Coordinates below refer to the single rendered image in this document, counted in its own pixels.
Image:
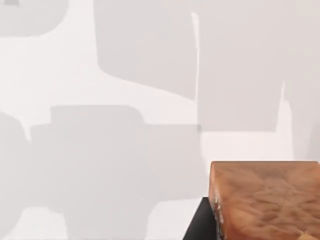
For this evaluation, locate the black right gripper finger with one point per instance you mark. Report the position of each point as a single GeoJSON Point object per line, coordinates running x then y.
{"type": "Point", "coordinates": [203, 222]}

